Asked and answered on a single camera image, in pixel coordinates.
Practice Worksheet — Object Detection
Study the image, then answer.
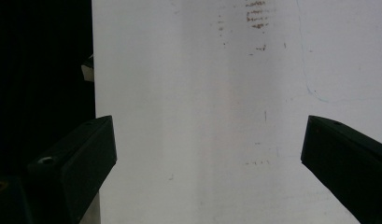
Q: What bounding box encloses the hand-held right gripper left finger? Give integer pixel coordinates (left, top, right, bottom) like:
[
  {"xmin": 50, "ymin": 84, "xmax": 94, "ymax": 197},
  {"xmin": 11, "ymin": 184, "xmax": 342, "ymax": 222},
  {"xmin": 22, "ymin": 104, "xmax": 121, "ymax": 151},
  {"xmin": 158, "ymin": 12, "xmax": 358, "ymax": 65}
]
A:
[{"xmin": 27, "ymin": 115, "xmax": 118, "ymax": 224}]

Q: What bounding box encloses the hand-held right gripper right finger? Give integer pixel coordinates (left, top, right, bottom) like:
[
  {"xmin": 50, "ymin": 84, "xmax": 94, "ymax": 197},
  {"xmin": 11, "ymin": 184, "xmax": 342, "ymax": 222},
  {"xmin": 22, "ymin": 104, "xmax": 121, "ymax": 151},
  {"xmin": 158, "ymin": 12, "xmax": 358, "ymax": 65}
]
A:
[{"xmin": 300, "ymin": 115, "xmax": 382, "ymax": 224}]

